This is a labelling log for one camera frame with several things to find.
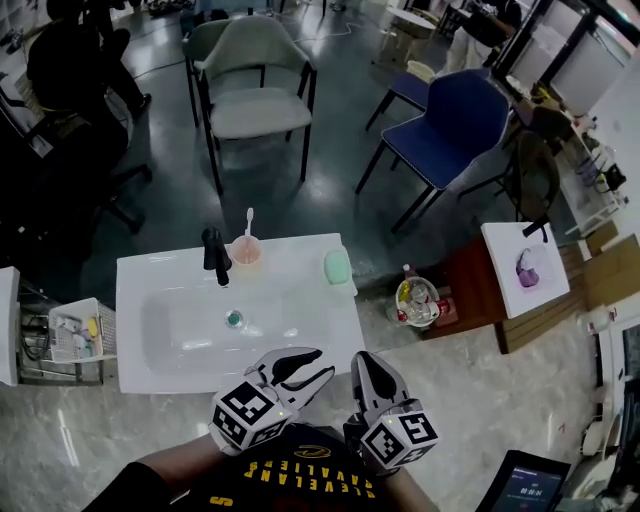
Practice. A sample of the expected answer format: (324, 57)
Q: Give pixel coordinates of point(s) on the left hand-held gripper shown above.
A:
(245, 415)

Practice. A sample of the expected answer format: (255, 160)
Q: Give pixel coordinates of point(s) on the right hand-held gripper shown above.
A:
(400, 437)

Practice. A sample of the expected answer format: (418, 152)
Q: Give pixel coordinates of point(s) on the person's left forearm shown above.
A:
(175, 460)

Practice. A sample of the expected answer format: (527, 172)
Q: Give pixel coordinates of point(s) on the person's right forearm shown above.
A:
(417, 492)

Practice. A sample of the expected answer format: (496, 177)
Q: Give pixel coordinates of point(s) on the white bucket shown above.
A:
(407, 317)

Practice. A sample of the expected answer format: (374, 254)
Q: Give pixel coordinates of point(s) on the green sink drain plug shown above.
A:
(233, 318)

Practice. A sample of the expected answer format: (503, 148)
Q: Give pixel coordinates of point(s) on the person's black jersey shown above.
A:
(300, 480)

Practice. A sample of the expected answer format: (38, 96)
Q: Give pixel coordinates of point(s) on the clear bottle red label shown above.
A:
(446, 308)

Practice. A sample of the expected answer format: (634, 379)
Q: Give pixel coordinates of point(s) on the pink cup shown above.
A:
(246, 260)

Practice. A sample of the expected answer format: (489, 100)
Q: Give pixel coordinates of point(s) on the white ceramic sink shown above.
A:
(170, 360)

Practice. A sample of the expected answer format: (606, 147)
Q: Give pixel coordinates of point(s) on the brown wooden cabinet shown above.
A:
(467, 290)

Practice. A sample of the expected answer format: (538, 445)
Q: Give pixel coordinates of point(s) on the black sink faucet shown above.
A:
(216, 255)

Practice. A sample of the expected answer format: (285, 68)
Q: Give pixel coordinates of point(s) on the pink white toothbrush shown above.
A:
(249, 220)

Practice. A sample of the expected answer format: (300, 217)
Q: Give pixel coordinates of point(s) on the white square sink top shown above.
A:
(505, 270)

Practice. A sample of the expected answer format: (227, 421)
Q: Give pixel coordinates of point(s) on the black tablet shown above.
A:
(520, 485)

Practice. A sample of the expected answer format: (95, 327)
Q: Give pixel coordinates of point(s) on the wooden slat crate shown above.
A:
(540, 325)

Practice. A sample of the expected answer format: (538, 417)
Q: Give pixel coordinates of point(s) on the purple cup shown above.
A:
(527, 272)

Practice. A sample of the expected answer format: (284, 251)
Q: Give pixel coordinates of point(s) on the yellow sponge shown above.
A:
(93, 326)

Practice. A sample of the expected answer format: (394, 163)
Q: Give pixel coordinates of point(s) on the white perforated basket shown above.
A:
(75, 350)

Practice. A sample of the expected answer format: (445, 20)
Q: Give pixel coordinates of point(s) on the small black faucet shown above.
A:
(536, 229)

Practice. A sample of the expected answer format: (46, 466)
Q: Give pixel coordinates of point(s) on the blue shell chair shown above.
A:
(450, 130)
(410, 90)

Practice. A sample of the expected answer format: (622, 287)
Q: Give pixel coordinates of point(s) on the grey upholstered chair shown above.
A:
(260, 110)
(200, 45)

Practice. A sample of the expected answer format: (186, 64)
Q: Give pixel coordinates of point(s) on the dark chair with jacket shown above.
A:
(537, 175)

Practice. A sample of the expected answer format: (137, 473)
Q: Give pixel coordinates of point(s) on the cardboard box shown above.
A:
(615, 275)

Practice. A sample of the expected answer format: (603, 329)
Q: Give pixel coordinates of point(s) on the small white sink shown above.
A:
(9, 325)

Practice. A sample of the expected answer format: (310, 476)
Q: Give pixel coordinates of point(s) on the black office chair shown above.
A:
(60, 175)

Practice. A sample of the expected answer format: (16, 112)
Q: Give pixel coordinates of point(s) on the round white table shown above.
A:
(407, 22)

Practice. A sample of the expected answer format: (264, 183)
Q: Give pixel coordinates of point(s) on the metal frame stand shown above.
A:
(35, 350)

